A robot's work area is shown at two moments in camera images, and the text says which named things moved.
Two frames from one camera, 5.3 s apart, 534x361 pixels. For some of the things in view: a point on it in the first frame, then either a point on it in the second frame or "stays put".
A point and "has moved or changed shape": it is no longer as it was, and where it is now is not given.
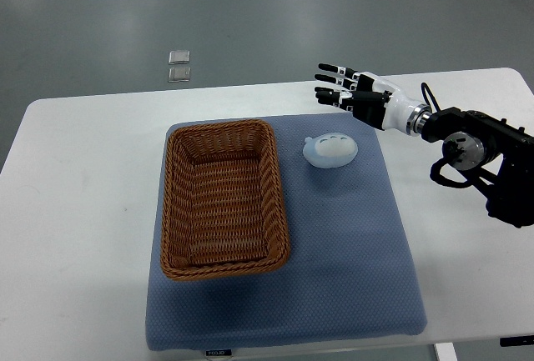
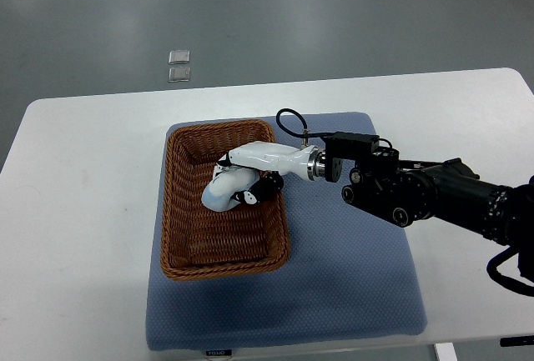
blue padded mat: x=347 y=275 stays put
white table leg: x=445 y=351 stays put
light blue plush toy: x=329 y=150 has moved or changed shape
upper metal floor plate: x=179 y=57 stays put
